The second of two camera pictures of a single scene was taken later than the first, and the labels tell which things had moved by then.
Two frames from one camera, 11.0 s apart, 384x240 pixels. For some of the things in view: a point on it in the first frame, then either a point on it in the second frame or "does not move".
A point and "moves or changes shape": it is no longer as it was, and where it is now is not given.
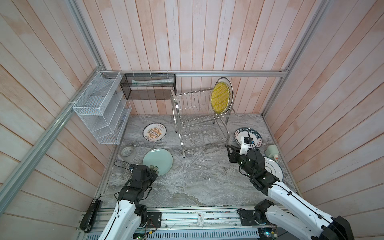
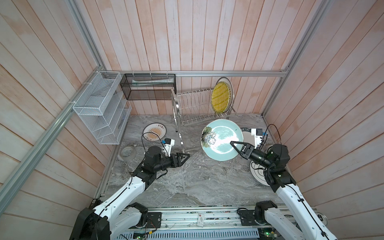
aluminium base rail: x=187 y=223 does not move
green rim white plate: x=248 y=132 does not move
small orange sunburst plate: x=154 y=131 does not move
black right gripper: x=234 y=154 to x=247 y=146
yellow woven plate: x=220 y=97 does not move
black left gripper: x=152 y=175 to x=178 y=163
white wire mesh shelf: x=103 y=107 does not move
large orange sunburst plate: x=227 y=81 does not move
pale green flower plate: x=159 y=160 moves or changes shape
